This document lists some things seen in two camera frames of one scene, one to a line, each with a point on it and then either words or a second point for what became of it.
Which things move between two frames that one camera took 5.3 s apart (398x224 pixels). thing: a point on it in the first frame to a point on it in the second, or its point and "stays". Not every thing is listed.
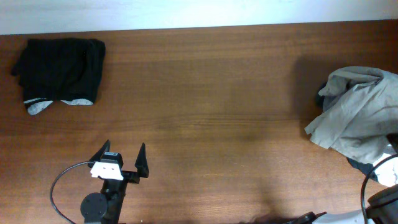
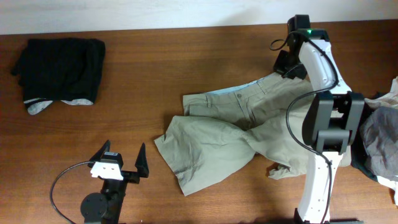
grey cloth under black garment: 37,107 stays
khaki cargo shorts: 359,114 to 221,130
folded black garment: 56,69 stays
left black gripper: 128,175 stays
